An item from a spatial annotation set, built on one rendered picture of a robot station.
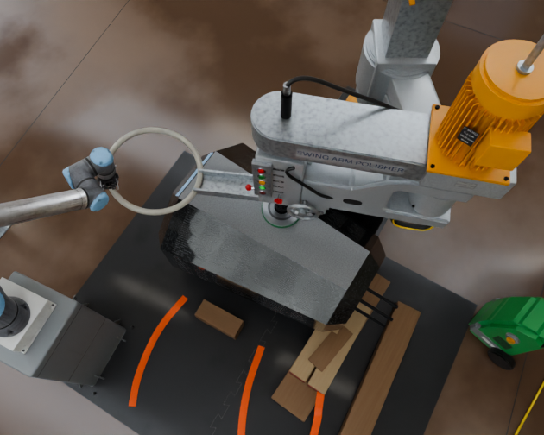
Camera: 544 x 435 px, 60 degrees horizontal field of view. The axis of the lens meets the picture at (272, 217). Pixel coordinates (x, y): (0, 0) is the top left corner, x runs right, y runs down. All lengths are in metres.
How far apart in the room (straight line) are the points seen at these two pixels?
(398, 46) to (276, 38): 2.33
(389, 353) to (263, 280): 1.03
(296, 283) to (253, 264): 0.25
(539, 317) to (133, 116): 3.17
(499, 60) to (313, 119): 0.64
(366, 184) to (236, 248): 0.90
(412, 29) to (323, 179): 0.70
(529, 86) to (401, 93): 0.79
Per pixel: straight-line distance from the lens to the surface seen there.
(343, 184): 1.97
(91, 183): 2.12
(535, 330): 2.99
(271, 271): 2.50
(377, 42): 2.26
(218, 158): 2.69
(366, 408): 3.11
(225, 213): 2.53
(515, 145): 1.55
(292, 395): 3.04
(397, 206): 2.15
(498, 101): 1.47
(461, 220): 3.70
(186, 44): 4.40
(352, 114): 1.79
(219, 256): 2.60
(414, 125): 1.81
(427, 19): 2.09
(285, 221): 2.47
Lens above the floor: 3.18
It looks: 67 degrees down
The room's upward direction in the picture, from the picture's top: straight up
